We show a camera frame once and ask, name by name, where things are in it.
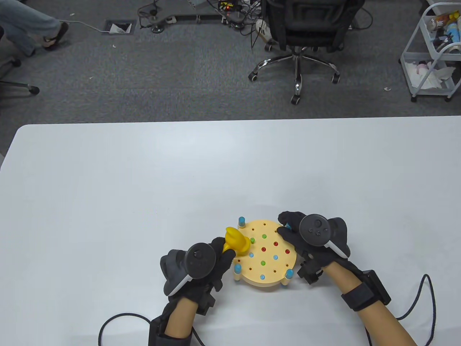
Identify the dark grey handheld controller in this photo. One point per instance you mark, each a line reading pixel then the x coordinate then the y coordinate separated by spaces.
pixel 317 229
pixel 196 259

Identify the person's right hand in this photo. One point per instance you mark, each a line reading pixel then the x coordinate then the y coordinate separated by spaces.
pixel 293 236

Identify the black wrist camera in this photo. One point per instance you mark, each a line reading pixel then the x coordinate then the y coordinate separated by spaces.
pixel 207 302
pixel 309 272

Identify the person's left hand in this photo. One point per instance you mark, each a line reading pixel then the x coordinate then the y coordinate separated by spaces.
pixel 221 265

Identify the black wrist band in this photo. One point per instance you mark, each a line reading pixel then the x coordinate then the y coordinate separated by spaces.
pixel 169 340
pixel 360 297

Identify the white utility cart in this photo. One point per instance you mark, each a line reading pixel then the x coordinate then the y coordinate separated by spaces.
pixel 408 61

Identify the person's left forearm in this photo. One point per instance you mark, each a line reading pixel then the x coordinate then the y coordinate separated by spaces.
pixel 180 317

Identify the grey floor box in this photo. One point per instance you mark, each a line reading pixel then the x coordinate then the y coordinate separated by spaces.
pixel 118 27

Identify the black chair base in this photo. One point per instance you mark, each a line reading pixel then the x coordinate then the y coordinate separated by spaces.
pixel 21 86

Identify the yellow toy hammer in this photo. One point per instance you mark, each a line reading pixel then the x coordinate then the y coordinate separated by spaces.
pixel 237 243

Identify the light blue bottle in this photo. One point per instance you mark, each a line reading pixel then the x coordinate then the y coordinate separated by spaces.
pixel 456 34

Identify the white crumpled cloth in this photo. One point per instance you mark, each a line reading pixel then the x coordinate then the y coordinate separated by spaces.
pixel 432 77

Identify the black office chair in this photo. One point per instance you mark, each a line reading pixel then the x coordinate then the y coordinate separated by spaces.
pixel 309 21

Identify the person's right forearm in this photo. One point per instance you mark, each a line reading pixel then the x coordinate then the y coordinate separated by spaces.
pixel 378 320

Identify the colourful toy figure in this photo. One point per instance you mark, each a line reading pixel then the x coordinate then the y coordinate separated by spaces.
pixel 437 21

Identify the yellow round tap bench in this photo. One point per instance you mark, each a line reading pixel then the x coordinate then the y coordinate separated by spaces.
pixel 273 268

